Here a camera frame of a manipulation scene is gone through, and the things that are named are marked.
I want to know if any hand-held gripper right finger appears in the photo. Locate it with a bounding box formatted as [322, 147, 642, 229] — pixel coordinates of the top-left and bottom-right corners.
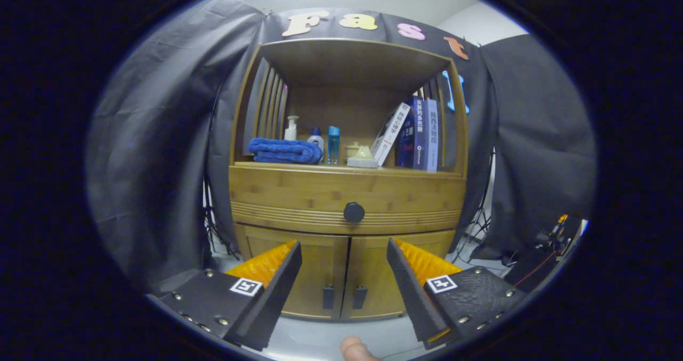
[386, 238, 526, 349]

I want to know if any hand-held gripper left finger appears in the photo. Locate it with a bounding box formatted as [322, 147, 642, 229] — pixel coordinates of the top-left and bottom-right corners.
[147, 240, 303, 352]

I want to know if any wooden drawer with black knob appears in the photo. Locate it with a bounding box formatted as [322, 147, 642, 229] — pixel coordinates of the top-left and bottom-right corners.
[229, 165, 467, 236]

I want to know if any pale green ceramic tea funnel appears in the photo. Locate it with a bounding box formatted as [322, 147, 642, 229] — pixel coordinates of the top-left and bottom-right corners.
[347, 146, 379, 169]

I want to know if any wooden cabinet door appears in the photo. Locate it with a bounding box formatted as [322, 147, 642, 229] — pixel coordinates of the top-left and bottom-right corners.
[341, 230, 457, 320]
[235, 223, 350, 320]

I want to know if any wooden countertop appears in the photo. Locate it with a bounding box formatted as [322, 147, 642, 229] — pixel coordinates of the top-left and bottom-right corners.
[233, 161, 464, 176]

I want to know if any wooden cabinet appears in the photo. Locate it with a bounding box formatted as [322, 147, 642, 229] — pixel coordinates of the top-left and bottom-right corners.
[228, 37, 470, 323]

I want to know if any black tripod stand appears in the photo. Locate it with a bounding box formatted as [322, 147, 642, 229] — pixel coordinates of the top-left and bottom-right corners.
[202, 177, 241, 260]
[451, 153, 494, 263]

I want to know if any blue folded towel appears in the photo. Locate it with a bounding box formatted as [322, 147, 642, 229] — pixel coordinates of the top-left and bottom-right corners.
[247, 138, 324, 165]

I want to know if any dark blue book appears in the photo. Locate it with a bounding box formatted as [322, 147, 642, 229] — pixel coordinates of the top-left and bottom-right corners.
[396, 96, 426, 170]

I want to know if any black device with orange part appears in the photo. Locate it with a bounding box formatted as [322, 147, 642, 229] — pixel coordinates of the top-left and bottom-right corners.
[539, 214, 569, 250]

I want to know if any light blue book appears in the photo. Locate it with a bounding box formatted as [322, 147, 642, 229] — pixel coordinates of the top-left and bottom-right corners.
[424, 99, 439, 172]

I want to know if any clear blue bottle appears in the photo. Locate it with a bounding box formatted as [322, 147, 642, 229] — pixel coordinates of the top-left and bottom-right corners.
[327, 126, 340, 165]

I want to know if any white bottle with blue cap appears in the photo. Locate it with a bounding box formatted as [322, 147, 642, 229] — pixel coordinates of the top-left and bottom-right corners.
[308, 127, 325, 163]

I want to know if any white book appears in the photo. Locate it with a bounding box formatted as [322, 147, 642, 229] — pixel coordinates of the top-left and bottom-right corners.
[370, 102, 411, 167]

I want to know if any black backdrop cloth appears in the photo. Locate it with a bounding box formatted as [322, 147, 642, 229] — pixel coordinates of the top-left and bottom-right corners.
[85, 0, 597, 292]

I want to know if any red cable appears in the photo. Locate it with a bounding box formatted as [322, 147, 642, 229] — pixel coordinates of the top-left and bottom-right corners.
[512, 252, 550, 288]

